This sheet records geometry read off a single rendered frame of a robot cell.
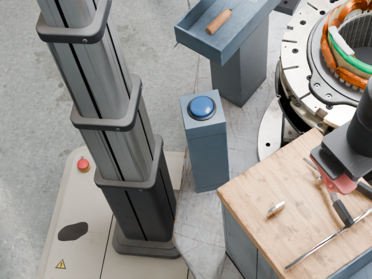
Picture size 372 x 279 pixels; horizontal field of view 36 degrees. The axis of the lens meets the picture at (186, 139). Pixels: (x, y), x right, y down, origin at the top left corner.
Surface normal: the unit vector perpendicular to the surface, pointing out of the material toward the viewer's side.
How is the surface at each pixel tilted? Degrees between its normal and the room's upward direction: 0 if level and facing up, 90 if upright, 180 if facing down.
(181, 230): 0
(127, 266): 0
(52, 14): 90
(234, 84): 90
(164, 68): 0
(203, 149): 90
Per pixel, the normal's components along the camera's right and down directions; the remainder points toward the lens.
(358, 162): -0.04, -0.48
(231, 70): -0.62, 0.70
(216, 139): 0.17, 0.84
